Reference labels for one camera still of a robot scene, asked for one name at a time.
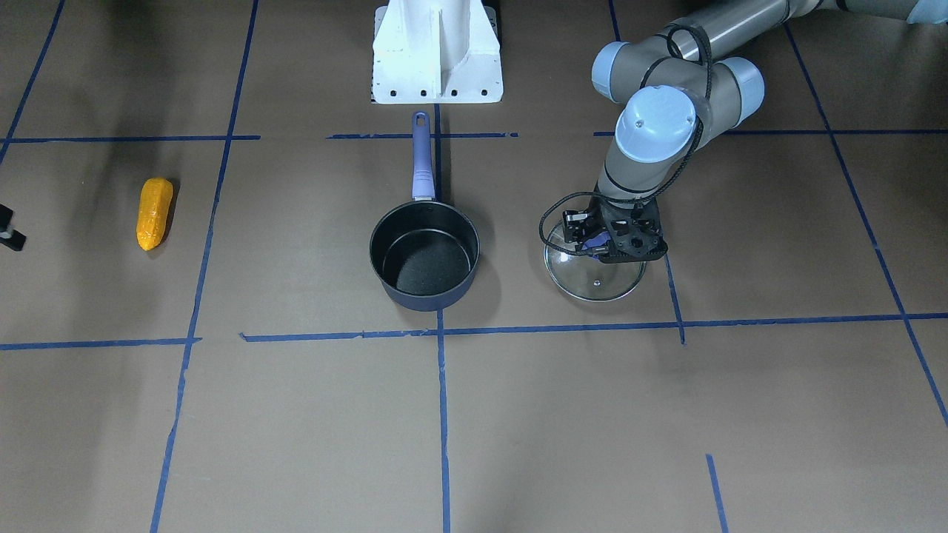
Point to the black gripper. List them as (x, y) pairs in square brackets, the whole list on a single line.
[(572, 225)]

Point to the glass pot lid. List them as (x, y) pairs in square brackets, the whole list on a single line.
[(589, 279)]

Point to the yellow corn cob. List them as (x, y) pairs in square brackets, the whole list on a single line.
[(156, 196)]

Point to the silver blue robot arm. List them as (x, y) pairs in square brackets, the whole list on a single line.
[(681, 88)]

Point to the dark blue saucepan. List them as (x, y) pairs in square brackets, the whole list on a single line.
[(424, 252)]

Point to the white pillar with base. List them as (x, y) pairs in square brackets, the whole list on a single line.
[(437, 52)]

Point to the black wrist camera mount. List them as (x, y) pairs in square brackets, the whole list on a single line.
[(588, 233), (10, 237)]

